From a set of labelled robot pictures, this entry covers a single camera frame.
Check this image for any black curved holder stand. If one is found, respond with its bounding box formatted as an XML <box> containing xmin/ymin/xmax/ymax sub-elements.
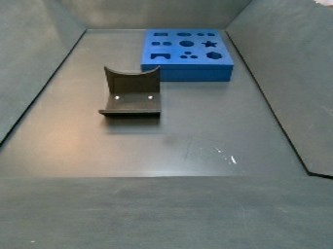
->
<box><xmin>99</xmin><ymin>67</ymin><xmax>162</xmax><ymax>117</ymax></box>

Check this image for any blue shape sorter box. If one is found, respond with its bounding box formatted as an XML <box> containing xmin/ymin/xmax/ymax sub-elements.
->
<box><xmin>141</xmin><ymin>29</ymin><xmax>235</xmax><ymax>82</ymax></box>

